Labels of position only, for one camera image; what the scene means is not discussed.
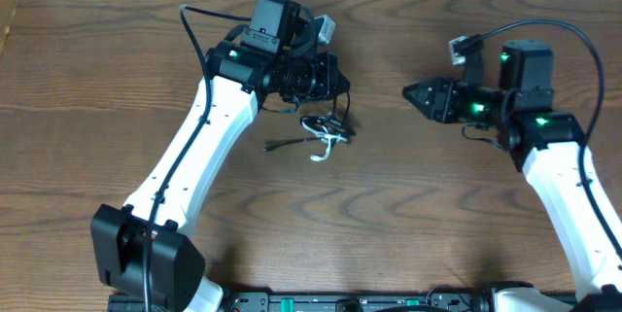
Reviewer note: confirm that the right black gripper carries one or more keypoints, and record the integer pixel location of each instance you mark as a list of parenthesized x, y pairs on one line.
[(444, 101)]

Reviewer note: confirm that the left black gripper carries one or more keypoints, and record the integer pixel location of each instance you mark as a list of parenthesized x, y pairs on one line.
[(328, 77)]

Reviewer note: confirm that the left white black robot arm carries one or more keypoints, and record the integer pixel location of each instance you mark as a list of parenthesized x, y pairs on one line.
[(144, 249)]

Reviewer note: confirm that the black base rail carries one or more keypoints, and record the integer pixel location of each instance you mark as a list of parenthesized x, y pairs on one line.
[(340, 301)]

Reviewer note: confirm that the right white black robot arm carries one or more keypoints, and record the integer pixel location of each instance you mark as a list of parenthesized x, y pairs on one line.
[(546, 146)]

